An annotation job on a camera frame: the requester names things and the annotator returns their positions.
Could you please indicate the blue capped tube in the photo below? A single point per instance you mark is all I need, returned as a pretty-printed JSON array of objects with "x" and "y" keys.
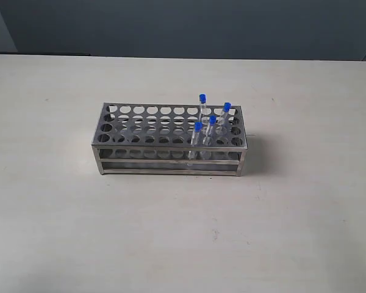
[
  {"x": 209, "y": 130},
  {"x": 224, "y": 114},
  {"x": 202, "y": 107},
  {"x": 194, "y": 140}
]

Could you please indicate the stainless steel test tube rack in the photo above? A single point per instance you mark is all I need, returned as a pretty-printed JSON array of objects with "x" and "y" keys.
[{"x": 155, "y": 139}]

